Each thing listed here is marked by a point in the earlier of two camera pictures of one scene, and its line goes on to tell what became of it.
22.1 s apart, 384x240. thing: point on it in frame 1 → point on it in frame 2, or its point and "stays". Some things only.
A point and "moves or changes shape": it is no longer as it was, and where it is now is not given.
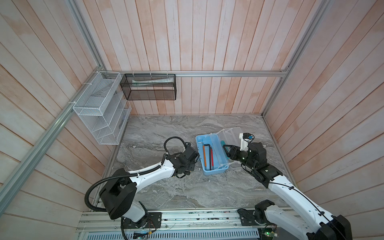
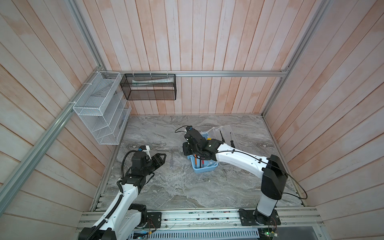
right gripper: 234,149 → 185,147
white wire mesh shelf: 103,109 stays
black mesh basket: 149,86 stays
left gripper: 192,166 → 162,161
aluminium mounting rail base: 213,224 stays
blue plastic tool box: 213,157 moves or changes shape
